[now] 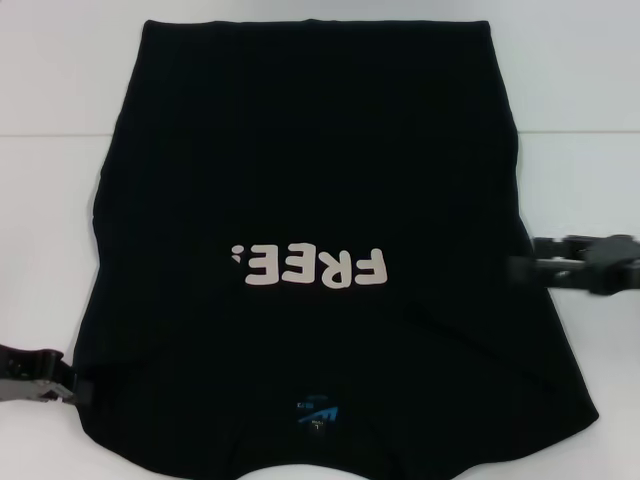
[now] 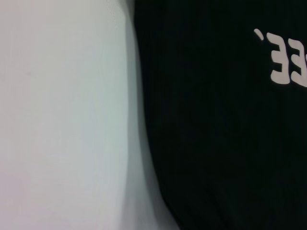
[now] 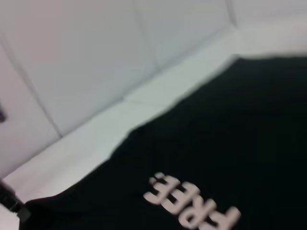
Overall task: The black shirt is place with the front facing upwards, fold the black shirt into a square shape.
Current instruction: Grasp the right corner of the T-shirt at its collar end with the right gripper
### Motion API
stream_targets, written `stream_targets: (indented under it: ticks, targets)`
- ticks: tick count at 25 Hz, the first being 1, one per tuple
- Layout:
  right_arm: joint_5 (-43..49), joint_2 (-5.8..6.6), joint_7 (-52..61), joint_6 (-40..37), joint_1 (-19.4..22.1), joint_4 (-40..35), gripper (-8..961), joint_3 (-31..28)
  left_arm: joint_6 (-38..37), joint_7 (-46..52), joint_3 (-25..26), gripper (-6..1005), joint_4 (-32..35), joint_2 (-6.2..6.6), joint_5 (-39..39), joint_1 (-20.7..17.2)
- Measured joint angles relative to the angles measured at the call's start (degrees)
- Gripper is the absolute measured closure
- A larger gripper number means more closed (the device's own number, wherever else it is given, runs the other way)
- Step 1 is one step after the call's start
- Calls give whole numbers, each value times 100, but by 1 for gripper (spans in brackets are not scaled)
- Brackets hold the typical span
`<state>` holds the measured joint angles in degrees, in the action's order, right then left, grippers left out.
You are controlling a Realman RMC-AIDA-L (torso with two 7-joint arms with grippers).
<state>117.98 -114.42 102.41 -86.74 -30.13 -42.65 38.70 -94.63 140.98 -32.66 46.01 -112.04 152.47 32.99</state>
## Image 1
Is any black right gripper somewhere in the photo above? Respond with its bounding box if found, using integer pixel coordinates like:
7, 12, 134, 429
506, 233, 640, 297

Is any black shirt with FREE print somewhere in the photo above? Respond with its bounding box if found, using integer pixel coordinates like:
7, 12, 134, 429
73, 18, 600, 480

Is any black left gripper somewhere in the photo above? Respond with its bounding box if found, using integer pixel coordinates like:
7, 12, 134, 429
0, 343, 95, 407

